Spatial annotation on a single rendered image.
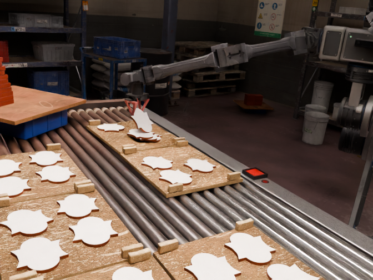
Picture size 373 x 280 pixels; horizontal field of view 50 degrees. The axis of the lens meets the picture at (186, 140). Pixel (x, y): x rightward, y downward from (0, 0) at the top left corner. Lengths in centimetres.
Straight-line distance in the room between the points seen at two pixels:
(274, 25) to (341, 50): 538
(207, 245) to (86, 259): 33
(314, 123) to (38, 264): 448
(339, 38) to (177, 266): 134
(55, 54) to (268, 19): 370
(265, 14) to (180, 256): 664
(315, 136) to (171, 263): 433
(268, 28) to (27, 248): 667
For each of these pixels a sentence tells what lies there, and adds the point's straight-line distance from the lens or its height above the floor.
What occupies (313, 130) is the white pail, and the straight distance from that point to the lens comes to 525.
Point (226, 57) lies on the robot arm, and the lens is 166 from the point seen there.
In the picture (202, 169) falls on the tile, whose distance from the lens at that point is 161.
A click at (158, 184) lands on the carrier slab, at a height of 94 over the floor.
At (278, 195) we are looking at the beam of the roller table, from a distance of 156.
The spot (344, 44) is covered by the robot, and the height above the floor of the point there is 145.
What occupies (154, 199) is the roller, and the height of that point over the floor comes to 92.
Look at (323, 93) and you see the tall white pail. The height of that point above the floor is 47.
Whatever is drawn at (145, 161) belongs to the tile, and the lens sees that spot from 164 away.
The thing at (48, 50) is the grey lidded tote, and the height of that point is 80.
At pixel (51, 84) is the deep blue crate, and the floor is 32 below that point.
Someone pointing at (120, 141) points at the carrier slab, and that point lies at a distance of 188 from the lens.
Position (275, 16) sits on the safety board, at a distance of 736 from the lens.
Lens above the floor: 158
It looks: 19 degrees down
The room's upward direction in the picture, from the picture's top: 5 degrees clockwise
